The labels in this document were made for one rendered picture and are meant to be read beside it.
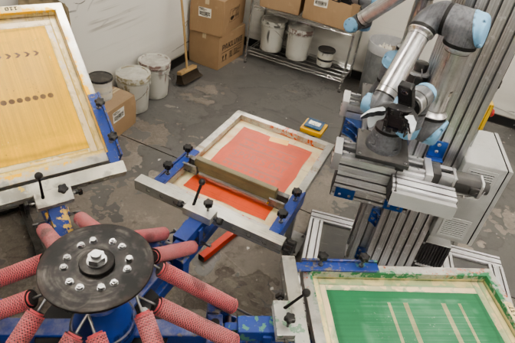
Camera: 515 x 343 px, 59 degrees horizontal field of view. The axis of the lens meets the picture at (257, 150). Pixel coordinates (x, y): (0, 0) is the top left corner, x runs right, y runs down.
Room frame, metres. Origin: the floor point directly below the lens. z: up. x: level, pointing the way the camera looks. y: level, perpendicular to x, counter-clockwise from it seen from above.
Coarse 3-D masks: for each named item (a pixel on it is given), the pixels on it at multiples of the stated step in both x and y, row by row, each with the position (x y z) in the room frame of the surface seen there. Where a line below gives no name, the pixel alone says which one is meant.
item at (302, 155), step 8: (280, 144) 2.01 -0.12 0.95; (288, 144) 2.02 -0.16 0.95; (288, 152) 1.94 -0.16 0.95; (296, 152) 1.96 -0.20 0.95; (304, 152) 1.97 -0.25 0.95; (296, 160) 1.89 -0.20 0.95; (304, 160) 1.90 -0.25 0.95; (288, 168) 1.81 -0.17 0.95; (296, 168) 1.82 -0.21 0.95; (288, 176) 1.75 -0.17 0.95; (296, 176) 1.75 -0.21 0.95; (280, 184) 1.68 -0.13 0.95; (288, 184) 1.69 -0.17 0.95; (232, 192) 1.56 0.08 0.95; (232, 200) 1.51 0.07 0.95; (240, 200) 1.52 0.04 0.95; (248, 200) 1.53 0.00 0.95; (256, 200) 1.54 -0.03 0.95; (240, 208) 1.47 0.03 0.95; (248, 208) 1.47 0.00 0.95; (256, 208) 1.48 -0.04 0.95; (264, 208) 1.49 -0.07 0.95; (272, 208) 1.50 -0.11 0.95; (256, 216) 1.43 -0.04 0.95; (264, 216) 1.44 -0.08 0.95
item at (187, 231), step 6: (186, 222) 1.25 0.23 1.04; (192, 222) 1.25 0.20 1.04; (198, 222) 1.26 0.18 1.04; (180, 228) 1.21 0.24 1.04; (186, 228) 1.22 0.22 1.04; (192, 228) 1.22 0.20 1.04; (198, 228) 1.23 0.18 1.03; (204, 228) 1.28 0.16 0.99; (174, 234) 1.18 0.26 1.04; (180, 234) 1.18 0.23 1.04; (186, 234) 1.19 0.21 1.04; (192, 234) 1.19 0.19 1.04; (174, 240) 1.17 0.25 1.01; (180, 240) 1.16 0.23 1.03; (186, 240) 1.16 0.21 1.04
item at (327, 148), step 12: (228, 120) 2.11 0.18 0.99; (252, 120) 2.17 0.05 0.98; (264, 120) 2.17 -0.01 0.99; (216, 132) 1.97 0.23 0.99; (276, 132) 2.11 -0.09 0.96; (288, 132) 2.09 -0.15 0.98; (300, 132) 2.10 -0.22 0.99; (204, 144) 1.85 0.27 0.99; (312, 144) 2.04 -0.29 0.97; (324, 144) 2.02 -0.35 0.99; (324, 156) 1.91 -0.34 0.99; (312, 168) 1.79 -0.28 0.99; (312, 180) 1.70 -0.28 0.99; (216, 204) 1.43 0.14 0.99; (240, 216) 1.38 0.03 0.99
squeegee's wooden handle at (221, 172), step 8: (200, 160) 1.63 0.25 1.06; (208, 160) 1.63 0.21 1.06; (200, 168) 1.62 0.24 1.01; (208, 168) 1.61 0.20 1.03; (216, 168) 1.60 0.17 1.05; (224, 168) 1.59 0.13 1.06; (216, 176) 1.59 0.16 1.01; (224, 176) 1.58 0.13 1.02; (232, 176) 1.57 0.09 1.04; (240, 176) 1.56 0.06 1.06; (248, 176) 1.56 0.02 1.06; (232, 184) 1.57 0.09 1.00; (240, 184) 1.55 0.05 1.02; (248, 184) 1.54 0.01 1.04; (256, 184) 1.53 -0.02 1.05; (264, 184) 1.53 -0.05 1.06; (256, 192) 1.52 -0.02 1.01; (264, 192) 1.51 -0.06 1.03; (272, 192) 1.50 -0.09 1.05
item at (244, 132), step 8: (240, 136) 2.02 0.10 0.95; (248, 136) 2.04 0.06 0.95; (256, 136) 2.05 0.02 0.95; (264, 136) 2.06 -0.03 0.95; (232, 144) 1.94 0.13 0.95; (264, 144) 1.99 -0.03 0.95; (272, 144) 2.00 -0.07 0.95; (224, 152) 1.86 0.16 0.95; (216, 160) 1.78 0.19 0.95; (192, 176) 1.63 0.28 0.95; (200, 176) 1.64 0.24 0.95; (184, 184) 1.57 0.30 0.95; (192, 184) 1.58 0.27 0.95; (208, 184) 1.59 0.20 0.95; (216, 184) 1.60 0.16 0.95; (200, 192) 1.53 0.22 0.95; (208, 192) 1.54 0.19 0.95; (216, 192) 1.55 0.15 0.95; (224, 192) 1.55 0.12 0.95; (224, 200) 1.50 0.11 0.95
